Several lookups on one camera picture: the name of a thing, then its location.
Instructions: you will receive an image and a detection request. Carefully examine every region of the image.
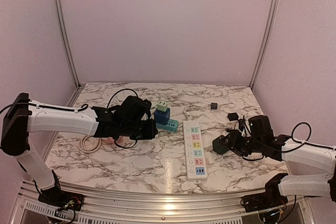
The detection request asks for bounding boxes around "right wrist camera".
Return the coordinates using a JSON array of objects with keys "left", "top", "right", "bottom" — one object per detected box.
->
[{"left": 248, "top": 115, "right": 274, "bottom": 138}]

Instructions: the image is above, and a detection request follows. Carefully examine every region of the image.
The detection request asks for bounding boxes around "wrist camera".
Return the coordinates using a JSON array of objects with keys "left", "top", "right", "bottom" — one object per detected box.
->
[
  {"left": 114, "top": 95, "right": 152, "bottom": 121},
  {"left": 248, "top": 115, "right": 274, "bottom": 138}
]

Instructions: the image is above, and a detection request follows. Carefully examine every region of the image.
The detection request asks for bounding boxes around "white long power strip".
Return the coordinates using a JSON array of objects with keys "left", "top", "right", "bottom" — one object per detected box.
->
[{"left": 183, "top": 121, "right": 208, "bottom": 184}]

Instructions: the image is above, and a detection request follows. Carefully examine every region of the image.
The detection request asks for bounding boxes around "left aluminium frame post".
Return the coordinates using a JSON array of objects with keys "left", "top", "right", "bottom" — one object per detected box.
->
[{"left": 54, "top": 0, "right": 81, "bottom": 89}]

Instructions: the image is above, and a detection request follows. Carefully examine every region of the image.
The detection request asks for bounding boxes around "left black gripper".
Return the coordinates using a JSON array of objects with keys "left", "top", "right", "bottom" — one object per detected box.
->
[{"left": 120, "top": 119, "right": 158, "bottom": 140}]

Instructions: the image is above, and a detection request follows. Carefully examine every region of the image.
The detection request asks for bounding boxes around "pink round power strip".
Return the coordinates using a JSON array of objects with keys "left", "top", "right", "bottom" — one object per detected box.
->
[{"left": 101, "top": 137, "right": 114, "bottom": 145}]

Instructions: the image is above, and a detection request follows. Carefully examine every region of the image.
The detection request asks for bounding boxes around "dark green cube socket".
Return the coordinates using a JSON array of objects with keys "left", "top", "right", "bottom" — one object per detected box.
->
[{"left": 212, "top": 135, "right": 230, "bottom": 155}]

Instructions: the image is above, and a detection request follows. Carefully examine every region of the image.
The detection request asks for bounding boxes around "dark grey USB charger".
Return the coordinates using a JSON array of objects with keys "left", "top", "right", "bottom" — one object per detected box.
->
[{"left": 210, "top": 102, "right": 218, "bottom": 110}]

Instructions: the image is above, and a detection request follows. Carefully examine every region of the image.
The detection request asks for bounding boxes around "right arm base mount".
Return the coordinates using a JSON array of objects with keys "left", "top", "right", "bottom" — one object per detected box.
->
[{"left": 240, "top": 193, "right": 288, "bottom": 212}]

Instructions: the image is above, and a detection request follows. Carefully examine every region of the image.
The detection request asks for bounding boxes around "teal power strip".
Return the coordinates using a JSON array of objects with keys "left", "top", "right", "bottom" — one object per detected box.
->
[{"left": 156, "top": 119, "right": 179, "bottom": 132}]

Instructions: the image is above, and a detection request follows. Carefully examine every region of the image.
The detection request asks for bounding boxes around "right aluminium frame post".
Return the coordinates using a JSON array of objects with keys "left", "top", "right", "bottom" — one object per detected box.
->
[{"left": 249, "top": 0, "right": 280, "bottom": 90}]

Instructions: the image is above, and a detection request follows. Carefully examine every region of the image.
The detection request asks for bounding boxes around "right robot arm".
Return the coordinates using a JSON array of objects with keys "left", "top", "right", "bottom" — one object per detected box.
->
[{"left": 219, "top": 130, "right": 335, "bottom": 209}]

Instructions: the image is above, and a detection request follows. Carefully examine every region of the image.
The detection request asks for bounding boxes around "light green USB adapter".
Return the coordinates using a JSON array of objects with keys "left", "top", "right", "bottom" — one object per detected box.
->
[{"left": 156, "top": 100, "right": 168, "bottom": 112}]

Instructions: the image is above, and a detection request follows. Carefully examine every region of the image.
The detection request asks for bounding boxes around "black power adapter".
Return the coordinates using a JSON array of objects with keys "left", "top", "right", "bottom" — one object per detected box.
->
[{"left": 227, "top": 112, "right": 239, "bottom": 122}]

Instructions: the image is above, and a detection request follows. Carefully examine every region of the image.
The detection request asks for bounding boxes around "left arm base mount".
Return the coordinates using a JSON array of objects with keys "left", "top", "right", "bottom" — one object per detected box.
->
[{"left": 38, "top": 191, "right": 84, "bottom": 211}]

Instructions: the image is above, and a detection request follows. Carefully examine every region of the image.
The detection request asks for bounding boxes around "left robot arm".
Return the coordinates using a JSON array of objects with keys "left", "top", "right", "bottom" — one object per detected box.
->
[{"left": 1, "top": 93, "right": 158, "bottom": 206}]

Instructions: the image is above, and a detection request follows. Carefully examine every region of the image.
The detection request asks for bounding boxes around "aluminium frame post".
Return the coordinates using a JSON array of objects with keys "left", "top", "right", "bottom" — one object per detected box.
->
[
  {"left": 54, "top": 0, "right": 81, "bottom": 89},
  {"left": 249, "top": 0, "right": 280, "bottom": 90}
]

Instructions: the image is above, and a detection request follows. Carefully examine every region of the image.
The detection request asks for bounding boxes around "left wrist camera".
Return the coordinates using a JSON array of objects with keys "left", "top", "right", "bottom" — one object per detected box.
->
[{"left": 114, "top": 95, "right": 152, "bottom": 121}]

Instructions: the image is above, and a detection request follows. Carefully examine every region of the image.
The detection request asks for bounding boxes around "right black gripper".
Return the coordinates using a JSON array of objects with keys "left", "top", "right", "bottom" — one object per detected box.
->
[{"left": 219, "top": 131, "right": 264, "bottom": 156}]

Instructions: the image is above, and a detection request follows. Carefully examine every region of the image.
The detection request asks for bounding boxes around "blue cube socket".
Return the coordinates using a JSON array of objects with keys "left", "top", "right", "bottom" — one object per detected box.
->
[{"left": 154, "top": 108, "right": 170, "bottom": 125}]

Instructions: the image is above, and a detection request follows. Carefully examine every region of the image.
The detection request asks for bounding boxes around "coiled white cable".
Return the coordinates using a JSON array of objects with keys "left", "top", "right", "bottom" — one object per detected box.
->
[{"left": 79, "top": 135, "right": 102, "bottom": 153}]

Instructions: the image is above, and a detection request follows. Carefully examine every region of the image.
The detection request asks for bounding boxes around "front aluminium rail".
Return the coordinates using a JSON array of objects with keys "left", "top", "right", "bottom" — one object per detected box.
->
[{"left": 4, "top": 180, "right": 317, "bottom": 223}]

